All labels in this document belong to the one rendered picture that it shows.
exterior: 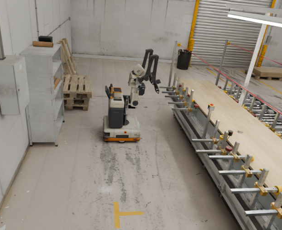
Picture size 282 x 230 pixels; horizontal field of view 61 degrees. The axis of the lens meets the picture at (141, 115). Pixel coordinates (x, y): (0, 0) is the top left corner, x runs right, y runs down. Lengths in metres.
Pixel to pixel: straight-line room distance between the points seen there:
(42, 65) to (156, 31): 7.04
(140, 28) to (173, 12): 1.43
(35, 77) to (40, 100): 0.36
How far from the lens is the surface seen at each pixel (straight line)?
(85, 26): 10.05
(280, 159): 3.28
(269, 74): 10.67
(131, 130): 4.33
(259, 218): 2.67
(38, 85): 3.94
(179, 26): 10.47
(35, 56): 3.82
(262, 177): 2.52
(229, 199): 3.55
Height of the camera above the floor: 2.43
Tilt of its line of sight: 26 degrees down
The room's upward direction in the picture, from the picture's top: 6 degrees clockwise
